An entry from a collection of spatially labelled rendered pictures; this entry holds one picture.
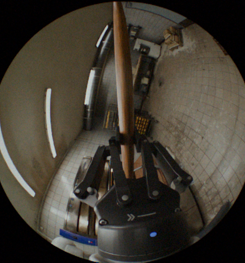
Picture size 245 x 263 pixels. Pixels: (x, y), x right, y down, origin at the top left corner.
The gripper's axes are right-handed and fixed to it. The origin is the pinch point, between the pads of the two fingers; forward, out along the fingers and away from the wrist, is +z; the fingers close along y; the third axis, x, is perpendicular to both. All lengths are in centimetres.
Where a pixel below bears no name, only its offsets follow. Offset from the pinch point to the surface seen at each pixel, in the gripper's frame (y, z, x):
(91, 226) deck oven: -55, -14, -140
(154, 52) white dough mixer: 177, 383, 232
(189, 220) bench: 82, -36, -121
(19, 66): -95, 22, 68
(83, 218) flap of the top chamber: -67, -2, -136
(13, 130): -112, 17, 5
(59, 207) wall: -109, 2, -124
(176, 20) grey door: 201, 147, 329
